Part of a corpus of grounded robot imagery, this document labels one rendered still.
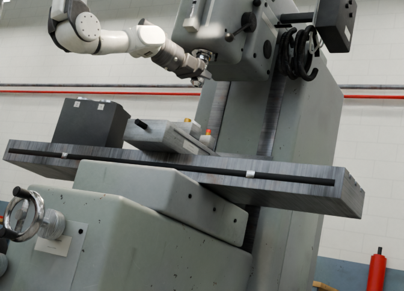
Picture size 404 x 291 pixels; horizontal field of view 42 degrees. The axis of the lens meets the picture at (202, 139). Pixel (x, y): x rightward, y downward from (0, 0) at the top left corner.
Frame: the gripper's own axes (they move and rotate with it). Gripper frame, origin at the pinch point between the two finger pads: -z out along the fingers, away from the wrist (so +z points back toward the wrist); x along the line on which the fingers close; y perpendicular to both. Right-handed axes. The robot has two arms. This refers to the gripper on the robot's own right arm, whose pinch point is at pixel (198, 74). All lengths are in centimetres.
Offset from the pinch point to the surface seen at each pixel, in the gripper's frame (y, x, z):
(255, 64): -11.8, -6.3, -18.4
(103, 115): 18.3, 28.9, 13.7
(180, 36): -9.5, 1.9, 10.0
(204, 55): -6.1, -2.1, 1.3
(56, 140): 30, 43, 21
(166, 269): 65, -20, 9
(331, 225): -36, 197, -378
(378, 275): 9, 138, -382
